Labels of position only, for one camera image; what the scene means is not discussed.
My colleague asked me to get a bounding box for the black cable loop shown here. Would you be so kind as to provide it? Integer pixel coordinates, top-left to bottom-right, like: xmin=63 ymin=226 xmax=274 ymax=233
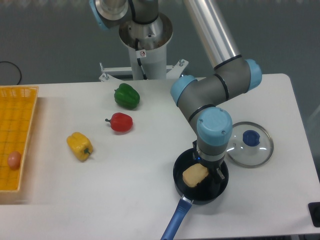
xmin=0 ymin=61 xmax=22 ymax=86

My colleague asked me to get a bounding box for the brown egg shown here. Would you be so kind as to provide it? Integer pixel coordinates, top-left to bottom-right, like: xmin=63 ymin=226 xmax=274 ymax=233
xmin=7 ymin=151 xmax=22 ymax=170

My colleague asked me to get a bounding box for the black corner device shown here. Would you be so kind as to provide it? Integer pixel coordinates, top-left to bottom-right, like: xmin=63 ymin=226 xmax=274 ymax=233
xmin=308 ymin=202 xmax=320 ymax=228

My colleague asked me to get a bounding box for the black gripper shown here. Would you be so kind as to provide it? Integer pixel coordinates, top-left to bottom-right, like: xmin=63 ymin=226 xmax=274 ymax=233
xmin=192 ymin=140 xmax=226 ymax=183

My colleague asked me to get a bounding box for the red bell pepper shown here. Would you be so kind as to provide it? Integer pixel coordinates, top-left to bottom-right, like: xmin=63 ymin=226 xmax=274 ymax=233
xmin=105 ymin=112 xmax=133 ymax=133

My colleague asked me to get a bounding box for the green bell pepper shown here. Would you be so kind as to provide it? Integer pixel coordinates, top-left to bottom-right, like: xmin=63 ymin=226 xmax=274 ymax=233
xmin=114 ymin=83 xmax=140 ymax=110

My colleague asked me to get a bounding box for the black pot with blue handle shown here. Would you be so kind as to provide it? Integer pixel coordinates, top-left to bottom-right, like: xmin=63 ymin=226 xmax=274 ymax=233
xmin=161 ymin=148 xmax=229 ymax=240

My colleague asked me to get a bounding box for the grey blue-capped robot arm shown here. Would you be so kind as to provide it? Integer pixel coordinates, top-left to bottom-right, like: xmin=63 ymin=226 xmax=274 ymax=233
xmin=89 ymin=0 xmax=262 ymax=181

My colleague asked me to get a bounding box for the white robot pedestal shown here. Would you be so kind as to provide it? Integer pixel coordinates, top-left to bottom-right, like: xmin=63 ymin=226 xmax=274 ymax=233
xmin=99 ymin=13 xmax=189 ymax=82

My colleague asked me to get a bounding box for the yellow bell pepper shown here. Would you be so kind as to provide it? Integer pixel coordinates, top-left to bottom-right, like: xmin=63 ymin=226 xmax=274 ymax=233
xmin=66 ymin=132 xmax=93 ymax=162

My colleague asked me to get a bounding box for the yellow plastic basket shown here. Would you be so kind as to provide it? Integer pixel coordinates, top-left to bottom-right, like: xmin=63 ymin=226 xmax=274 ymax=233
xmin=0 ymin=85 xmax=39 ymax=193

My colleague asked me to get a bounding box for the glass lid with blue knob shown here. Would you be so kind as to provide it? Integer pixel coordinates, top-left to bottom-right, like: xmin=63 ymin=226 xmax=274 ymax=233
xmin=226 ymin=121 xmax=274 ymax=169

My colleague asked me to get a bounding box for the pale yellow bread loaf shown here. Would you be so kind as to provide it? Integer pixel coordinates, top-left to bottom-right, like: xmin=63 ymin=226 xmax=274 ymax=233
xmin=182 ymin=163 xmax=209 ymax=188

